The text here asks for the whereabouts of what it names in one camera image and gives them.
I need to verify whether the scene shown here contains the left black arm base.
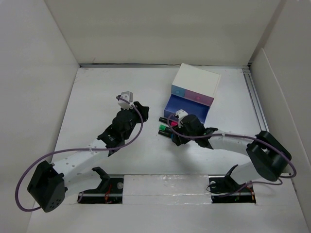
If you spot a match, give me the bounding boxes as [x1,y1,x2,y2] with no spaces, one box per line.
[77,167,124,204]

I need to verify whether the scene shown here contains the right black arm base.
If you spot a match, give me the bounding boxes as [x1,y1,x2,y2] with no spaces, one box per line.
[206,165,256,204]

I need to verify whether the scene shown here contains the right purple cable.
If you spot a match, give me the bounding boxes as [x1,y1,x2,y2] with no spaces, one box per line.
[169,112,297,197]

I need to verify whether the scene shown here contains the blue cap black marker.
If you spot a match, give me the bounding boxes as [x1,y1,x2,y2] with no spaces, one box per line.
[158,130,173,140]

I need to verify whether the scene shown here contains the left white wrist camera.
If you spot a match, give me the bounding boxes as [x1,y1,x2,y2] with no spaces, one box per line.
[117,91,133,109]

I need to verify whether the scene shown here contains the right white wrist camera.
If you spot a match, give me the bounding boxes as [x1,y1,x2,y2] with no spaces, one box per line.
[174,109,188,128]

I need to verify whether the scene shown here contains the pink cap black marker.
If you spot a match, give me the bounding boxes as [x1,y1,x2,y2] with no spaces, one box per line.
[159,117,178,127]

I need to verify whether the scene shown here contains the green cap black marker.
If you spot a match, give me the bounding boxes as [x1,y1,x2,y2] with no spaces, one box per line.
[159,124,171,132]

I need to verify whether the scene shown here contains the pink drawer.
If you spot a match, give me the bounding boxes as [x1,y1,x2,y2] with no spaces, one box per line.
[184,90,214,106]

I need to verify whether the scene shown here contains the light blue drawer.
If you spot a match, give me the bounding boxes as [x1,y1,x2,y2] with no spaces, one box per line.
[171,85,186,98]

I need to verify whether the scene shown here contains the purple cable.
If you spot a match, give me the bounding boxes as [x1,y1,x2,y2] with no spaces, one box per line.
[169,112,297,197]
[15,96,144,211]

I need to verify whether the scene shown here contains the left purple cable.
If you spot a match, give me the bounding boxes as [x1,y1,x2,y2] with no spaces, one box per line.
[15,96,144,211]

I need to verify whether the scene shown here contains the metal rail right edge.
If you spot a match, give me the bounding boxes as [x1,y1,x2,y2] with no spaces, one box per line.
[242,67,269,131]

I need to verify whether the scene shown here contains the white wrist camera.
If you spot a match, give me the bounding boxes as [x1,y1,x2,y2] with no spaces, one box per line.
[174,109,188,128]
[117,91,133,109]

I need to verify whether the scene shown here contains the white drawer organizer cabinet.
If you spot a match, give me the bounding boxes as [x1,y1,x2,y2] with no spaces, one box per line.
[172,63,221,97]

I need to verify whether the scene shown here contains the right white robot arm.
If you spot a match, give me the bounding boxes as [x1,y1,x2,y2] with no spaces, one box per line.
[171,110,293,192]

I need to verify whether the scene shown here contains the purple blue drawer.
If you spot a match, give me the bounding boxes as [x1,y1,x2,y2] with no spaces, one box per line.
[164,95,210,124]

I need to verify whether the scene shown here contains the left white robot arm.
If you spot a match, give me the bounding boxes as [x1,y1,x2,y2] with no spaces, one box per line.
[27,99,150,213]

